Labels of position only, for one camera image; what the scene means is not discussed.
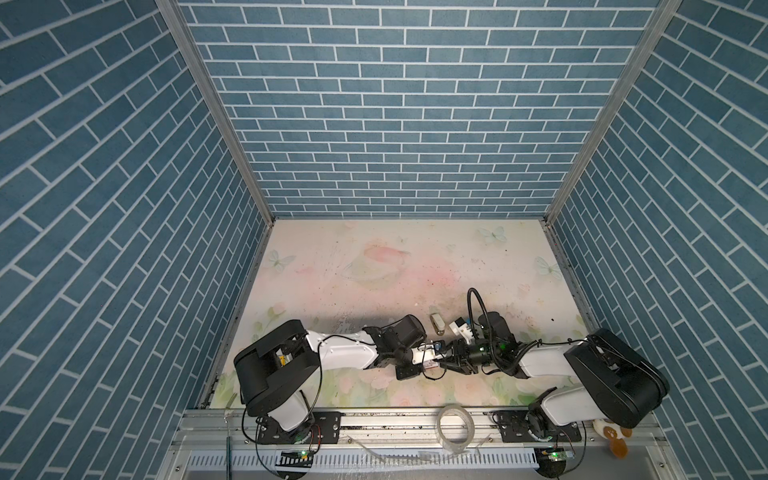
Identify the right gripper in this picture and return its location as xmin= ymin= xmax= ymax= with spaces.
xmin=438 ymin=337 xmax=500 ymax=375

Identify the olive grey stapler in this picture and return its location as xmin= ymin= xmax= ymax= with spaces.
xmin=429 ymin=312 xmax=446 ymax=336

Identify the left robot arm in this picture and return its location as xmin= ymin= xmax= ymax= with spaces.
xmin=233 ymin=315 xmax=427 ymax=432

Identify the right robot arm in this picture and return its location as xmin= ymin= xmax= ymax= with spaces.
xmin=414 ymin=312 xmax=669 ymax=438

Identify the clear tape roll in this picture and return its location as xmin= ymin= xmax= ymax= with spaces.
xmin=435 ymin=405 xmax=476 ymax=455

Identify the plush toy animal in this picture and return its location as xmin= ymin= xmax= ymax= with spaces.
xmin=592 ymin=419 xmax=633 ymax=459

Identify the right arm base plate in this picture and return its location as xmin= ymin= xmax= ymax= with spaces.
xmin=488 ymin=409 xmax=583 ymax=444

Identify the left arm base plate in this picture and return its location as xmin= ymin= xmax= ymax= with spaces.
xmin=258 ymin=410 xmax=343 ymax=446

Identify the aluminium front rail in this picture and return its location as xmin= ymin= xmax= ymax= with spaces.
xmin=157 ymin=407 xmax=685 ymax=479

